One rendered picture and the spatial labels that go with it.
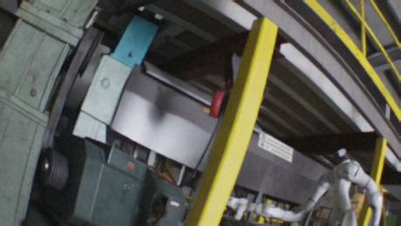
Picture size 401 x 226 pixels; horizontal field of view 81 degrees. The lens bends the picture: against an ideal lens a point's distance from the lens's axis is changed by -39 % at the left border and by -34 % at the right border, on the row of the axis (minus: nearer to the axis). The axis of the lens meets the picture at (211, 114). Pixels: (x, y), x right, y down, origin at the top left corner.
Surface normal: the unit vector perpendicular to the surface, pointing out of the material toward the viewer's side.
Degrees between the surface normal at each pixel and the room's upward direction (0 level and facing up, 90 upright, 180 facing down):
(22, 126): 90
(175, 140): 90
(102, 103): 90
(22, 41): 90
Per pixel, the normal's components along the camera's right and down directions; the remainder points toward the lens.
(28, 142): 0.55, -0.06
